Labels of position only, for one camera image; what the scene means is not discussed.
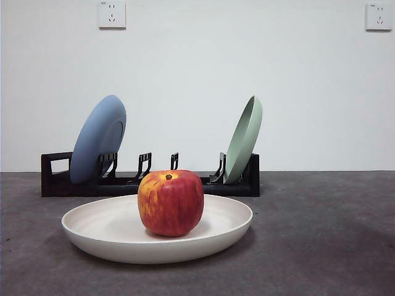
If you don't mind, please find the red apple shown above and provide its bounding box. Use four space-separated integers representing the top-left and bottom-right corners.
137 169 205 237

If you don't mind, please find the cream yellow plate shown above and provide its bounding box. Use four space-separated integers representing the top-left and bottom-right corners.
61 193 254 265

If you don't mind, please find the green plate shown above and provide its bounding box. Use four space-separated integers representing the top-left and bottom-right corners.
223 94 264 185

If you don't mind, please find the blue plate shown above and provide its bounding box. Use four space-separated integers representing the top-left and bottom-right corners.
69 94 128 185

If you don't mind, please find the black plate rack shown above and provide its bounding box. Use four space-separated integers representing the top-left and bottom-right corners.
40 150 260 198

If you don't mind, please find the white wall socket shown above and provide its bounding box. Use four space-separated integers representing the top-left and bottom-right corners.
365 2 393 31
98 0 127 30

